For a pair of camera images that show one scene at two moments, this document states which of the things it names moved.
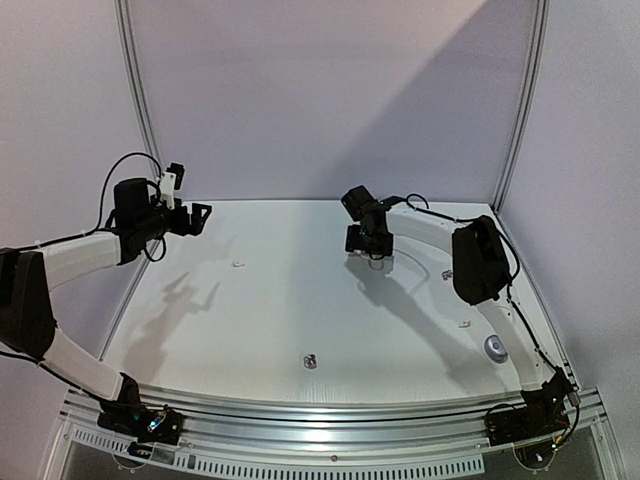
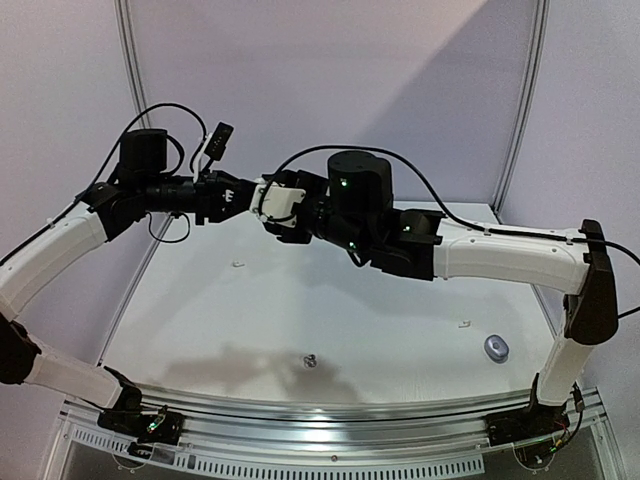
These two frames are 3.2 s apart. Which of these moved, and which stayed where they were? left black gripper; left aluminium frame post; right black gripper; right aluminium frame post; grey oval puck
Moved: left black gripper; right black gripper
Stayed: grey oval puck; left aluminium frame post; right aluminium frame post
